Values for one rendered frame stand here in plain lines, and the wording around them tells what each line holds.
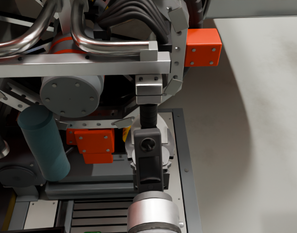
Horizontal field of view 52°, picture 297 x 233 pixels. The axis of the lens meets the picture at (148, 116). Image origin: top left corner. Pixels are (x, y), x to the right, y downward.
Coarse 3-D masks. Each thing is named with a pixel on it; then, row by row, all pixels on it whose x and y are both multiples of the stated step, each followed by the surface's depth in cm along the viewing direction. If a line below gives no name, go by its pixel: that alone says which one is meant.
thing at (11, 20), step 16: (0, 0) 85; (96, 0) 76; (0, 16) 78; (16, 16) 80; (96, 16) 80; (0, 32) 86; (16, 32) 95; (32, 48) 86; (48, 48) 86; (32, 80) 94; (112, 80) 106; (128, 80) 102; (112, 96) 100; (128, 96) 98
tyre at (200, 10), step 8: (184, 0) 75; (192, 0) 75; (200, 0) 76; (192, 8) 77; (200, 8) 78; (192, 16) 78; (200, 16) 79; (192, 24) 80; (200, 24) 80; (184, 72) 92; (16, 80) 92; (104, 104) 101; (112, 104) 101; (120, 104) 100
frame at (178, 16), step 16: (160, 0) 66; (176, 0) 68; (176, 16) 69; (176, 32) 73; (176, 48) 77; (176, 64) 80; (0, 80) 84; (176, 80) 82; (0, 96) 84; (16, 96) 86; (32, 96) 91; (96, 112) 97; (112, 112) 97; (128, 112) 92; (64, 128) 95; (80, 128) 96; (96, 128) 96
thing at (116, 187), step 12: (60, 132) 152; (120, 180) 133; (132, 180) 133; (48, 192) 128; (60, 192) 128; (72, 192) 129; (84, 192) 129; (96, 192) 130; (108, 192) 130; (120, 192) 130; (132, 192) 131
